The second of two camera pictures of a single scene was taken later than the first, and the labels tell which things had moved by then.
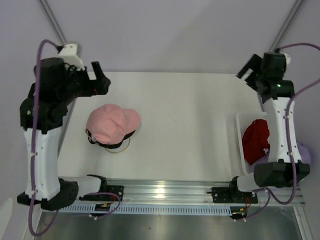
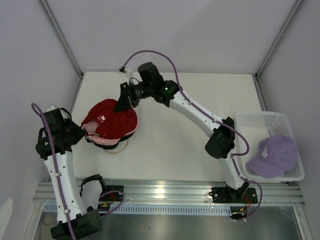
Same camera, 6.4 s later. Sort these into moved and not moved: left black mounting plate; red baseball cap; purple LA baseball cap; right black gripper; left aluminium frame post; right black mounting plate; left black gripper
Moved: purple LA baseball cap; right black gripper; red baseball cap; left black gripper
Not moved: left black mounting plate; left aluminium frame post; right black mounting plate
